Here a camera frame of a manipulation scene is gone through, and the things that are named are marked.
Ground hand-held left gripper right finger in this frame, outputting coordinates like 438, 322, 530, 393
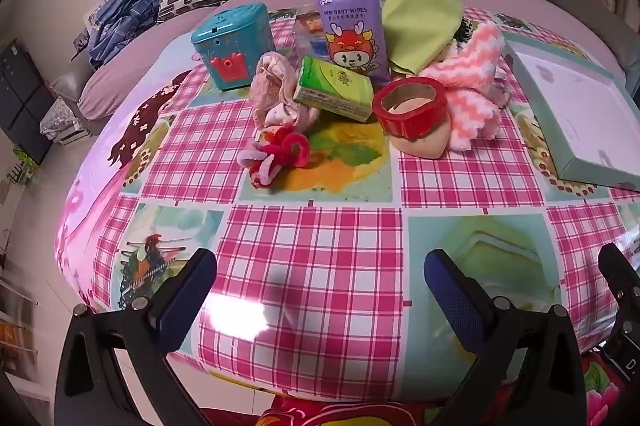
424, 249, 587, 426

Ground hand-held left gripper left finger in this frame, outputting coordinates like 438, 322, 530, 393
54, 248, 218, 426

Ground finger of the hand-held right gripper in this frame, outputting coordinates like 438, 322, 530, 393
598, 243, 640, 322

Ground beige powder puff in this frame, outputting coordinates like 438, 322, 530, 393
389, 126, 453, 159

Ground mint green shallow box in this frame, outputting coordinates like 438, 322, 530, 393
500, 30, 640, 193

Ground red tape roll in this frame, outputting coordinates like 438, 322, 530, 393
372, 77, 448, 141

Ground red pink chenille hair tie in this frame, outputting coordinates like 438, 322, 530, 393
239, 128, 312, 189

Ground pink white striped towel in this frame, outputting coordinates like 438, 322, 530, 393
422, 22, 505, 151

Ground green tissue pack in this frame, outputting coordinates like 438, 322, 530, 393
292, 56, 376, 123

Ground yellow-green cloth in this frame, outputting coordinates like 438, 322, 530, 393
382, 0, 463, 75

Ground purple baby wipes pack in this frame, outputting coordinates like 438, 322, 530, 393
311, 0, 392, 87

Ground clear plastic box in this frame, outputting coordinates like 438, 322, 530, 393
292, 10, 331, 61

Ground plaid picture tablecloth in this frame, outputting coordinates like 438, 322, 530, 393
54, 3, 640, 407

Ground red floral rug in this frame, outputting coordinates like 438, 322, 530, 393
257, 351, 640, 426

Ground green potted plant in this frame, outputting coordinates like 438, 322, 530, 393
12, 146, 41, 179

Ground white storage rack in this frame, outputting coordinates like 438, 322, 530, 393
40, 98, 91, 147

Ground purple sofa cover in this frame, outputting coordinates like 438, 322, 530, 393
80, 0, 636, 121

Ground black cabinet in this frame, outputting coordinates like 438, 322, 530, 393
0, 38, 55, 164

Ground teal plastic toy box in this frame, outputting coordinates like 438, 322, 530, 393
191, 2, 275, 90

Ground leopard print scrunchie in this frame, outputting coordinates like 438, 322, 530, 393
452, 18, 478, 56

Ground blue plaid clothes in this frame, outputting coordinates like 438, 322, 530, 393
87, 0, 161, 69

